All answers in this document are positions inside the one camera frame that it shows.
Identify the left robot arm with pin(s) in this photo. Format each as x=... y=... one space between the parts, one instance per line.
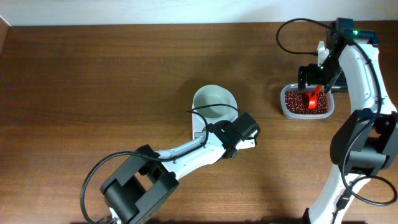
x=146 y=179

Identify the white bowl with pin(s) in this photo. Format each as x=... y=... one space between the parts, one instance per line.
x=214 y=94

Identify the orange measuring scoop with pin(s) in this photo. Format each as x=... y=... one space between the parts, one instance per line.
x=312 y=97

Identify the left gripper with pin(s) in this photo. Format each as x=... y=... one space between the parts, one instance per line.
x=224 y=127

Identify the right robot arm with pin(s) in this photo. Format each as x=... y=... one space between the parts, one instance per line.
x=367 y=142

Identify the red beans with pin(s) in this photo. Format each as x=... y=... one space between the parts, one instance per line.
x=297 y=102

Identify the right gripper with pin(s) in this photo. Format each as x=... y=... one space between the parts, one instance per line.
x=312 y=70

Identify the clear plastic container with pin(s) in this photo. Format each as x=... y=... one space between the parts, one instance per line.
x=290 y=115

